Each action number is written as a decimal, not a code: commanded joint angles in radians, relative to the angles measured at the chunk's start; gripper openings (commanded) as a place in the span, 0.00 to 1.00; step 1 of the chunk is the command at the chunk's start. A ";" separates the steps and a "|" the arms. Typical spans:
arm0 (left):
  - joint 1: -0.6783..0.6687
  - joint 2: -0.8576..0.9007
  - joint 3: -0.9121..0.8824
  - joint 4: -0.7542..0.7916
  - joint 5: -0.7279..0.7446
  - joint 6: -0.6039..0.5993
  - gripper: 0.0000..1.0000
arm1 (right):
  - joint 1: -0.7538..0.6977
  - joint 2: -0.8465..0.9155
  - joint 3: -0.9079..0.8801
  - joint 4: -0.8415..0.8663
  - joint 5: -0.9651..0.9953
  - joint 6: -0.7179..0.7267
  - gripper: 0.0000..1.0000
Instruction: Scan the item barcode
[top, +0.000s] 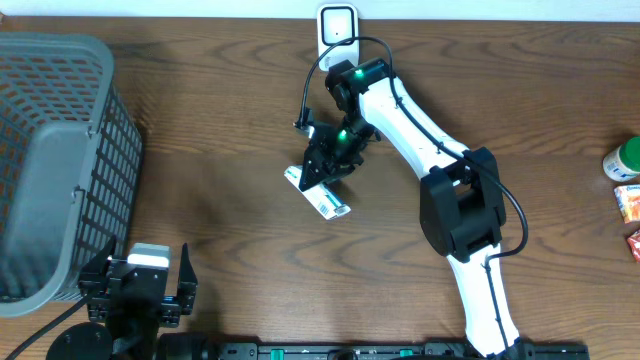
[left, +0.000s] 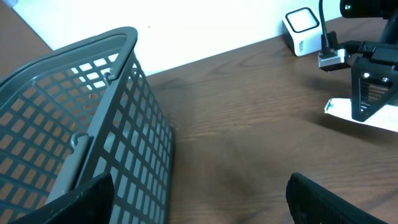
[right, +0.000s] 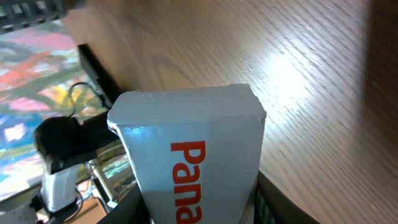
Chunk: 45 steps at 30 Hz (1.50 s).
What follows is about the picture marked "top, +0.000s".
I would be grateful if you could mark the green lid jar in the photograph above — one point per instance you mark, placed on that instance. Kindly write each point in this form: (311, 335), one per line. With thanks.
(622, 164)

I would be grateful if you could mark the white Panadol box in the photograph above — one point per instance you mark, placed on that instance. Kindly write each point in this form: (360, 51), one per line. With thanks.
(323, 199)

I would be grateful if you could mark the small orange carton box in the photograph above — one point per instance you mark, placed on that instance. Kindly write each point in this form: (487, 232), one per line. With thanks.
(628, 200)

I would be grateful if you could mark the grey plastic basket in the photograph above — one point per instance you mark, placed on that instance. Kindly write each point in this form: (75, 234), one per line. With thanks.
(70, 161)

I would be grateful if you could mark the white barcode scanner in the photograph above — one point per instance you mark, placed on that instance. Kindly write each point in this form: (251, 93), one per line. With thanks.
(336, 22)

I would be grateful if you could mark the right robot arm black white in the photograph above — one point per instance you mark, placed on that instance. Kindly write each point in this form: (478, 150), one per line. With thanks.
(461, 210)

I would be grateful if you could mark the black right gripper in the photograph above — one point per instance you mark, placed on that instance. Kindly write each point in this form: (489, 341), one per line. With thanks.
(328, 165)

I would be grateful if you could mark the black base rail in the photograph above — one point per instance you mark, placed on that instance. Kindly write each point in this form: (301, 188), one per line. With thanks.
(431, 350)

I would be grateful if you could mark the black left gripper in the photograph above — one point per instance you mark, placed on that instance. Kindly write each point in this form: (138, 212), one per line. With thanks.
(168, 312)

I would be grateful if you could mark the red Top chocolate bar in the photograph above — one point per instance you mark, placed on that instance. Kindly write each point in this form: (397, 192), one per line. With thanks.
(634, 245)

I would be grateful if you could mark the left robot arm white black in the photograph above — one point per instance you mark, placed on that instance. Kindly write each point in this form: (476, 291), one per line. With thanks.
(121, 338)

